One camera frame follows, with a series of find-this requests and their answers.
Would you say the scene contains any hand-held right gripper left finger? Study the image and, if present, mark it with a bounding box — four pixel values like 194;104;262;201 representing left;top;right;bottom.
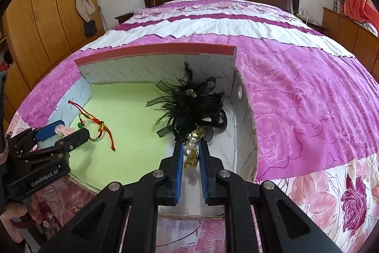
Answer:
38;139;185;253

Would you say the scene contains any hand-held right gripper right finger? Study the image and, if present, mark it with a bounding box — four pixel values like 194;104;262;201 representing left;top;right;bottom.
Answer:
198;139;341;253

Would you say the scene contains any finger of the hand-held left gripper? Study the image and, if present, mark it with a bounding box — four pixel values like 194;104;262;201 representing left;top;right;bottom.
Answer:
38;128;90;159
34;120;66;141

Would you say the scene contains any pink plush hair clip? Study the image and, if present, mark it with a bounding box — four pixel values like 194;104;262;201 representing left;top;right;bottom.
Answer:
56;125;74;136

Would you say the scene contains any gold pearl brooch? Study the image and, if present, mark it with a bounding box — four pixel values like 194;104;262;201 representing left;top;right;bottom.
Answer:
180;127;205;170

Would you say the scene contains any rainbow braided cord bracelet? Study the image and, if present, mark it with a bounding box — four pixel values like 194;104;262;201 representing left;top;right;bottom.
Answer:
68;100;117;152

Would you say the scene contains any red cardboard box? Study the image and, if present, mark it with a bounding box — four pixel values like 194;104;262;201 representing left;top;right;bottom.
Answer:
37;45;259;219

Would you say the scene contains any black feather hair clip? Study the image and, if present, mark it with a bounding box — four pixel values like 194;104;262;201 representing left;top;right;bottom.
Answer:
146;62;228;142

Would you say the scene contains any person's left hand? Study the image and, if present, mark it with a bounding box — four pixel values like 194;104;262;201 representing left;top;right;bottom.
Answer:
0;195;45;243

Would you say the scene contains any black hanging bag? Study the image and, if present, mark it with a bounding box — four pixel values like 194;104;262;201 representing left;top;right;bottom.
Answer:
84;20;98;37

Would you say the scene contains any wooden wardrobe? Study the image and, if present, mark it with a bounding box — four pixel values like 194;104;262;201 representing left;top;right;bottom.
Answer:
0;0;104;123

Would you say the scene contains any beige hanging bag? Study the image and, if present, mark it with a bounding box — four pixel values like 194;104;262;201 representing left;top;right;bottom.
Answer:
75;0;96;23

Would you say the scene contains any pink floral bed blanket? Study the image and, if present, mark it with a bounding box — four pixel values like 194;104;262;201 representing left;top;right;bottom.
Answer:
6;0;379;253

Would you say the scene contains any dark wooden nightstand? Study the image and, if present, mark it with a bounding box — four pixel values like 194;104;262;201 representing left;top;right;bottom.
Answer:
115;12;134;25

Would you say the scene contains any low wooden cabinet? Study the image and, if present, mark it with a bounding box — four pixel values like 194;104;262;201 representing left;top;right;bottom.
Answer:
322;7;379;76

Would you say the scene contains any row of books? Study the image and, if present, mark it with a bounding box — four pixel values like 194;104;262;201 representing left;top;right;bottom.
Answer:
334;0;347;15

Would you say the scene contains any folded cloth bundle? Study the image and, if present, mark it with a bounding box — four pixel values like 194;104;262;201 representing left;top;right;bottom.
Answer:
363;22;379;36

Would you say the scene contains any pink and white curtain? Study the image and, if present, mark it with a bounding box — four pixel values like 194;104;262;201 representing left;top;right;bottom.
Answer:
346;0;379;25

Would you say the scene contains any white tangled cord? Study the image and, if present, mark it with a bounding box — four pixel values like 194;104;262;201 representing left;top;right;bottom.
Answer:
296;8;320;27

